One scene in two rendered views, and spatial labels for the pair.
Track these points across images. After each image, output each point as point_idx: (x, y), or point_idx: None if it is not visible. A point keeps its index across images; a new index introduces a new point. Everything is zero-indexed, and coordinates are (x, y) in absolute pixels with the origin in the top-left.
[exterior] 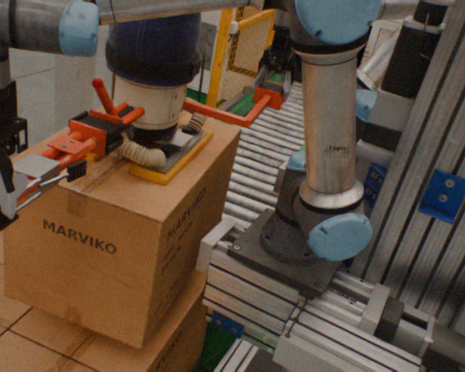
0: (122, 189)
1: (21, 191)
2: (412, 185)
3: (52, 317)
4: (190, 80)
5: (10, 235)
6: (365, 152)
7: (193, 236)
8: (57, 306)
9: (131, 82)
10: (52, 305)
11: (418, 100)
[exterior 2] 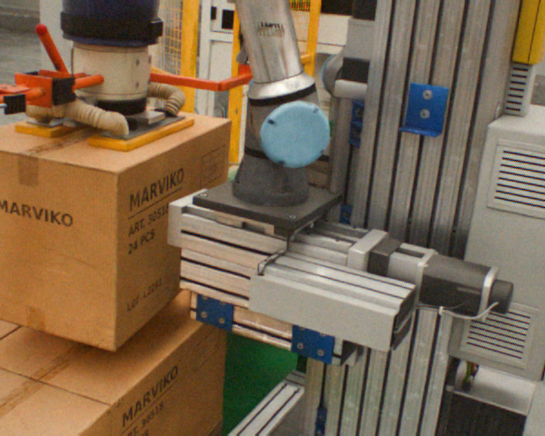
0: (77, 153)
1: None
2: (393, 107)
3: (20, 348)
4: (153, 43)
5: None
6: (345, 89)
7: None
8: (18, 312)
9: (86, 47)
10: (13, 312)
11: (379, 9)
